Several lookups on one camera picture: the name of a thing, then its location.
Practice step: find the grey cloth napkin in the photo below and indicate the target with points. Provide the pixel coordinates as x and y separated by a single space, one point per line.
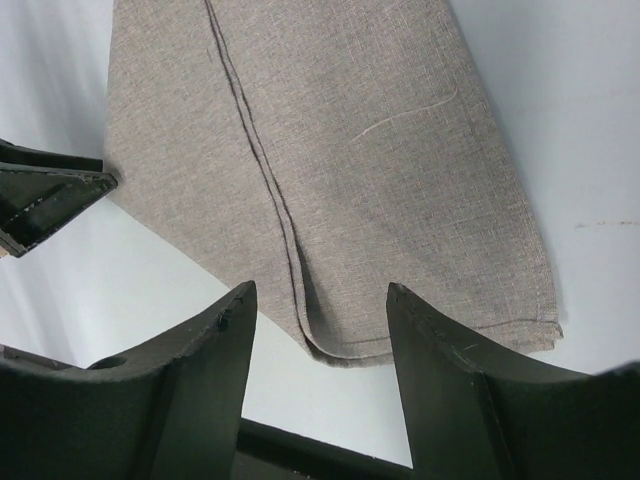
325 149

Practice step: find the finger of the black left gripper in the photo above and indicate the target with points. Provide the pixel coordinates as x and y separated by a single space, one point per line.
21 159
37 203

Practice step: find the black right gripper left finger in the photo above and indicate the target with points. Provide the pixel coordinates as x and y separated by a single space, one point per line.
168 408

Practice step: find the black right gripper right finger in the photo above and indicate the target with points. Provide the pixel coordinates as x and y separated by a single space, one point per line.
474 409

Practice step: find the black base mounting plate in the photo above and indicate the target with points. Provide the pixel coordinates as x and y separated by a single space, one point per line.
266 452

